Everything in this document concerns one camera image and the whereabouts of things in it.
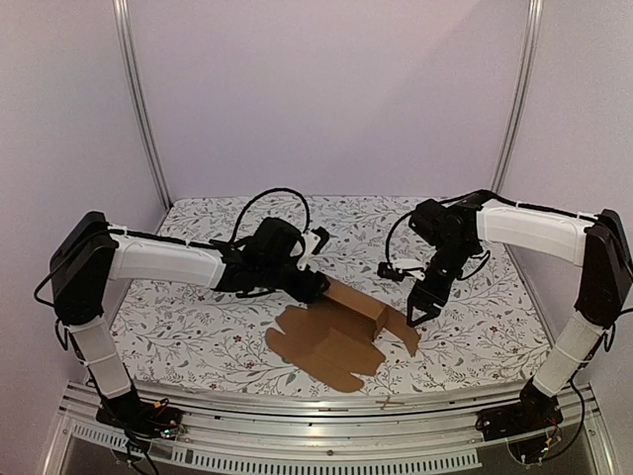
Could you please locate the small wooden stick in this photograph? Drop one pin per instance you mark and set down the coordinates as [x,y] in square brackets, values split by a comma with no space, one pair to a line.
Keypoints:
[388,402]

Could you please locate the aluminium front rail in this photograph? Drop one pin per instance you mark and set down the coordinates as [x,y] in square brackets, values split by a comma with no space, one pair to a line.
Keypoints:
[432,433]

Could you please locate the left aluminium frame post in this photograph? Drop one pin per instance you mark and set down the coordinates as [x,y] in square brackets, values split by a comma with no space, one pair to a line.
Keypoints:
[124,28]

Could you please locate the aluminium frame post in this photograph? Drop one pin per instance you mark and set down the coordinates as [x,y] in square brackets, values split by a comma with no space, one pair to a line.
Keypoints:
[124,28]
[519,99]

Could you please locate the right aluminium frame post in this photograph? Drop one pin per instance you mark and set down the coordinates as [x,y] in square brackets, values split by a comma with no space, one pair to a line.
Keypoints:
[519,99]

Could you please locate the floral patterned table mat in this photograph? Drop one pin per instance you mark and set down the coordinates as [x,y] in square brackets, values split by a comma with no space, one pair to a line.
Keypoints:
[188,336]

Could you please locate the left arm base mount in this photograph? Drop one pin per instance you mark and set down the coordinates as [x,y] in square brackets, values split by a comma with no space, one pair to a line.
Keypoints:
[140,418]

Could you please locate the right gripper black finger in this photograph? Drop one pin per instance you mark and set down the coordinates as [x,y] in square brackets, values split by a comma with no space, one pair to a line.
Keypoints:
[412,320]
[426,313]

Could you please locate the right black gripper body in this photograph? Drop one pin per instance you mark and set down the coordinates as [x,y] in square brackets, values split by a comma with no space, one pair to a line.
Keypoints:
[430,290]

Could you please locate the brown cardboard box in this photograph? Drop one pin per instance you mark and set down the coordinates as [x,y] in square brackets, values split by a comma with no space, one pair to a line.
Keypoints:
[333,338]

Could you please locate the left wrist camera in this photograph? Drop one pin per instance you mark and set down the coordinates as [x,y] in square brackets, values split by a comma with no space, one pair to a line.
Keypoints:
[309,243]

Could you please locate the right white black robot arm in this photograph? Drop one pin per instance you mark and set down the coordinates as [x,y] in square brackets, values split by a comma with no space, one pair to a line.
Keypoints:
[596,244]

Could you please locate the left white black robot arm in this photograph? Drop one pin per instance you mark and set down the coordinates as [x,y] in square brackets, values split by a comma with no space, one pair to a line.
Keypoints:
[275,258]

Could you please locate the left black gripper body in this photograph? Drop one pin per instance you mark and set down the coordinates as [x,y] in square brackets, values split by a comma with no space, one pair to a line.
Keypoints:
[305,291]

